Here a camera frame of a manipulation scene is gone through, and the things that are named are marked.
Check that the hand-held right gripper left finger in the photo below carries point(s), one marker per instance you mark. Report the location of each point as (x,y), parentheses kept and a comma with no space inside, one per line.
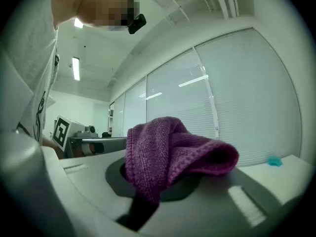
(93,196)

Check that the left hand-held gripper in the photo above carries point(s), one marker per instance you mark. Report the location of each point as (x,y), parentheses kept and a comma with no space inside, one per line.
(61,132)

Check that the black head-mounted camera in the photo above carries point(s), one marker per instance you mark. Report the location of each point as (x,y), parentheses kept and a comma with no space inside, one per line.
(137,23)

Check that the person's left forearm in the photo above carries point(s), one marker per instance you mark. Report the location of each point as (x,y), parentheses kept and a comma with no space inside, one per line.
(50,143)

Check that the long ceiling light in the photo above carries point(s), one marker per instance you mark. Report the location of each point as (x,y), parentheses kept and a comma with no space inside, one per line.
(78,23)
(76,68)

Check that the white window blinds panel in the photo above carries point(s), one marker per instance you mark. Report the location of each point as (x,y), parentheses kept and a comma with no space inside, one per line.
(177,102)
(118,117)
(135,110)
(251,95)

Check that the purple microfiber cloth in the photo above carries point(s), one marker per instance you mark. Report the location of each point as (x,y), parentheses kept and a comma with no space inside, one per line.
(177,152)

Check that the person's head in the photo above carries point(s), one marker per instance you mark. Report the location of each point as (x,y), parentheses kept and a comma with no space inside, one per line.
(93,4)

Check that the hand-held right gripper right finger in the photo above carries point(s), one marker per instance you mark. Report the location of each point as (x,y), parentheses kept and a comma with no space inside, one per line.
(217,206)

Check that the teal fluffy duster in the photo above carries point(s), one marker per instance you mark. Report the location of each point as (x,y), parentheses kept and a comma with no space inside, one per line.
(274,161)

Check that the person's white printed t-shirt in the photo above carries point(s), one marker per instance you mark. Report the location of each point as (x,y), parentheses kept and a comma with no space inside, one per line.
(29,58)

